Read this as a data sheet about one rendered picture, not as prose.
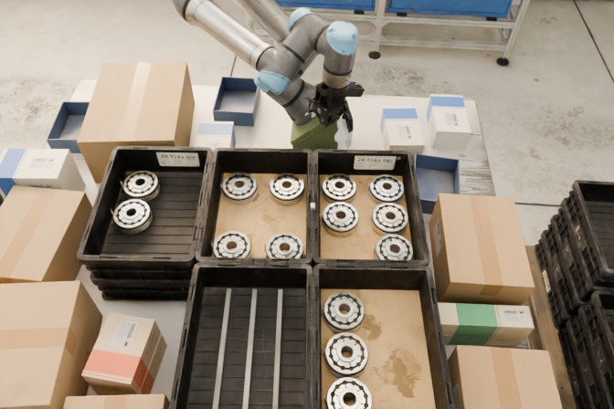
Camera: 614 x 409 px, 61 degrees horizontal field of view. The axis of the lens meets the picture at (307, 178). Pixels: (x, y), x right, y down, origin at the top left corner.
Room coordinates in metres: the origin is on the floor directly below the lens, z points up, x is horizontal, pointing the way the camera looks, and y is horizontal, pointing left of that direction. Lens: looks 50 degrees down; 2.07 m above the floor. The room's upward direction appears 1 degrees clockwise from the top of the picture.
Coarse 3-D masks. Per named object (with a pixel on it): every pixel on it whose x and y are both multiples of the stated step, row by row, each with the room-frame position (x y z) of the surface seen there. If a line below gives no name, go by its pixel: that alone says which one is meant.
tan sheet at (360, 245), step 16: (320, 176) 1.06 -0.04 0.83; (352, 176) 1.07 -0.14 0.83; (368, 176) 1.07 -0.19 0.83; (400, 176) 1.07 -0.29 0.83; (320, 192) 1.00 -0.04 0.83; (368, 192) 1.01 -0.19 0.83; (320, 208) 0.94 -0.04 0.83; (368, 208) 0.94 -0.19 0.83; (320, 224) 0.88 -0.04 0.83; (368, 224) 0.89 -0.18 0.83; (320, 240) 0.82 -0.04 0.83; (336, 240) 0.83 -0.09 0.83; (352, 240) 0.83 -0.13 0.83; (368, 240) 0.83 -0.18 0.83; (320, 256) 0.77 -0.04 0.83; (336, 256) 0.77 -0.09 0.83; (352, 256) 0.78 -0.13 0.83; (368, 256) 0.78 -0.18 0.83
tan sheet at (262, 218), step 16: (224, 176) 1.05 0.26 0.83; (256, 176) 1.06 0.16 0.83; (272, 176) 1.06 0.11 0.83; (304, 176) 1.06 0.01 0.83; (304, 192) 1.00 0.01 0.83; (224, 208) 0.93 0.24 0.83; (240, 208) 0.93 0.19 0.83; (256, 208) 0.93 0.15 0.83; (272, 208) 0.93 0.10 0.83; (288, 208) 0.94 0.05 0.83; (304, 208) 0.94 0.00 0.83; (224, 224) 0.87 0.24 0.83; (240, 224) 0.87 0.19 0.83; (256, 224) 0.88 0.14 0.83; (272, 224) 0.88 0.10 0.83; (288, 224) 0.88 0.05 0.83; (304, 224) 0.88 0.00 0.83; (256, 240) 0.82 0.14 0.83; (304, 240) 0.82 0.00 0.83; (256, 256) 0.77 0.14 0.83; (304, 256) 0.77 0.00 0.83
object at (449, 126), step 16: (432, 96) 1.51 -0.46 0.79; (448, 96) 1.51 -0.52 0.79; (432, 112) 1.43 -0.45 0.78; (448, 112) 1.42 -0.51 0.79; (464, 112) 1.42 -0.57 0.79; (432, 128) 1.38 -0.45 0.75; (448, 128) 1.34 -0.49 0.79; (464, 128) 1.34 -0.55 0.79; (432, 144) 1.33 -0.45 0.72; (448, 144) 1.32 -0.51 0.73; (464, 144) 1.32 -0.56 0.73
